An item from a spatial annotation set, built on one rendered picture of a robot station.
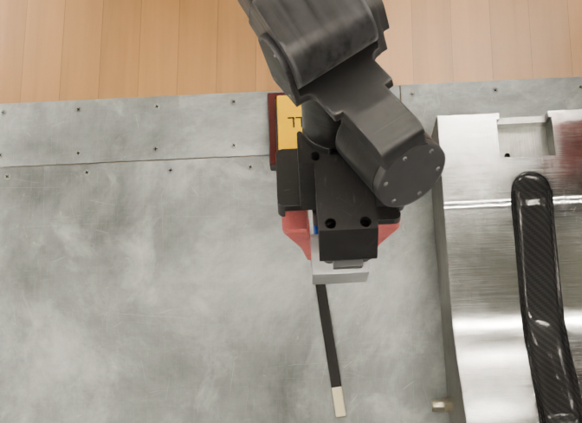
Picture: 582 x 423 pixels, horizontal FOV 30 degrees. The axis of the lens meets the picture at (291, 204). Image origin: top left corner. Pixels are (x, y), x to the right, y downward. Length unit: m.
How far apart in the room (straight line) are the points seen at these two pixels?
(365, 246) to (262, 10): 0.19
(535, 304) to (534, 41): 0.31
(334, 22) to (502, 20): 0.48
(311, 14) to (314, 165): 0.13
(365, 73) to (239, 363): 0.41
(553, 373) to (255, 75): 0.44
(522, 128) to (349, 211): 0.34
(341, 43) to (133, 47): 0.48
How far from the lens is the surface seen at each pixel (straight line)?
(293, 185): 0.88
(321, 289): 1.09
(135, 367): 1.10
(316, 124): 0.82
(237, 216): 1.12
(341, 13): 0.75
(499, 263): 1.03
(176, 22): 1.20
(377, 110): 0.76
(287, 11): 0.75
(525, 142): 1.09
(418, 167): 0.77
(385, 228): 0.89
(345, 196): 0.80
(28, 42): 1.23
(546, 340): 1.02
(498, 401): 0.98
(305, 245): 0.92
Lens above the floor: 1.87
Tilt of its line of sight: 74 degrees down
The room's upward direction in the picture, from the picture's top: 6 degrees counter-clockwise
